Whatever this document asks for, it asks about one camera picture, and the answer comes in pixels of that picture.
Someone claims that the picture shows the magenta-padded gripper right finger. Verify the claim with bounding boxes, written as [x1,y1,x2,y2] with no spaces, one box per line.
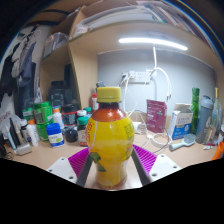
[130,143,183,187]

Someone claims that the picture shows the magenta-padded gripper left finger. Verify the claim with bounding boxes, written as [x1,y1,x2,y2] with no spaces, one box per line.
[45,147,98,188]

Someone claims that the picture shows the yellow drink bottle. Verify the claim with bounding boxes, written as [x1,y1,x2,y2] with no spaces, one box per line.
[85,86,136,190]

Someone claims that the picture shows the brown bottle green lid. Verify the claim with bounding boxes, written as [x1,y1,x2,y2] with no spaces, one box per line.
[77,115,90,147]

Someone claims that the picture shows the white bottle blue lid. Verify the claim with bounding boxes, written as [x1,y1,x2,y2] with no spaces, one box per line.
[46,123,65,148]

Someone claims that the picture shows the light blue hairbrush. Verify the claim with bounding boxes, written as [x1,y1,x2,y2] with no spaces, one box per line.
[168,133,197,152]

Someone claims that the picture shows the magenta pouch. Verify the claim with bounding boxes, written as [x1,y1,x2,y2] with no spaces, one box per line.
[145,99,168,134]

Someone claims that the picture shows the black jar red label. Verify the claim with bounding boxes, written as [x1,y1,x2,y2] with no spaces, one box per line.
[61,104,78,127]

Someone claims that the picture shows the white bottle orange cap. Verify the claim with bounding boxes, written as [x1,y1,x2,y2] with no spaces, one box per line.
[52,107,64,129]

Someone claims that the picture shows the green plastic jar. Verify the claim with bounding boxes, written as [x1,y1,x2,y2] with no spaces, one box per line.
[33,101,54,143]

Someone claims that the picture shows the red labelled can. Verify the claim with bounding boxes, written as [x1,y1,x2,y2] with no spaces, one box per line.
[91,93,100,113]

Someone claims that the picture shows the black appliance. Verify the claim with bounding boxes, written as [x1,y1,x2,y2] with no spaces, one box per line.
[48,80,76,108]

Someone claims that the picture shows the tall green bottle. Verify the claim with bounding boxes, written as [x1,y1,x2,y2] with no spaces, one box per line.
[190,87,201,134]

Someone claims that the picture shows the clear bottle gold cap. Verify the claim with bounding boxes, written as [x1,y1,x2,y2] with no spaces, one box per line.
[211,87,223,134]

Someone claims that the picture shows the dark hanging clothes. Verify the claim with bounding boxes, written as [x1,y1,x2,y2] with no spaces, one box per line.
[0,31,38,111]

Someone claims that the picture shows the white LED light bar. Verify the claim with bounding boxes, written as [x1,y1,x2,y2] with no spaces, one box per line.
[118,37,189,52]

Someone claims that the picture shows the white coiled cable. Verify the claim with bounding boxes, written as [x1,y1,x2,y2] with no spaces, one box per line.
[149,132,173,148]

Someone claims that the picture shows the white wall power strip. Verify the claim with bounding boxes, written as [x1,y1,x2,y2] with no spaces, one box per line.
[121,70,152,84]

